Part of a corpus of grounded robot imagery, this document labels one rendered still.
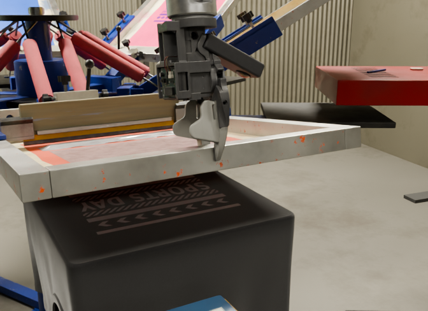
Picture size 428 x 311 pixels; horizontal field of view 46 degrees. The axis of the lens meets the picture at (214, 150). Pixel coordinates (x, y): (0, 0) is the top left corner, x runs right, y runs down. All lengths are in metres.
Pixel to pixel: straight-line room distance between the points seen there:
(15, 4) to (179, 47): 2.48
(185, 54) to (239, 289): 0.48
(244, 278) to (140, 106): 0.56
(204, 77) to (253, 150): 0.15
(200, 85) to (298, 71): 4.58
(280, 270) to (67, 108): 0.64
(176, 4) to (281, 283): 0.59
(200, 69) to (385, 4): 4.53
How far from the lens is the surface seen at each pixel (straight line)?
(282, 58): 5.21
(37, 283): 1.38
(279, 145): 0.84
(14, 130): 1.26
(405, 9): 5.00
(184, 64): 0.73
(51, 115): 1.29
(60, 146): 1.22
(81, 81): 1.80
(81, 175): 0.71
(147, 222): 0.98
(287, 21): 1.72
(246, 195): 1.11
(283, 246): 1.03
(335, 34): 5.51
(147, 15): 2.98
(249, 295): 1.04
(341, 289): 2.69
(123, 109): 1.33
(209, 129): 0.75
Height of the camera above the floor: 1.34
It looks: 15 degrees down
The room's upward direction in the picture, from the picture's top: straight up
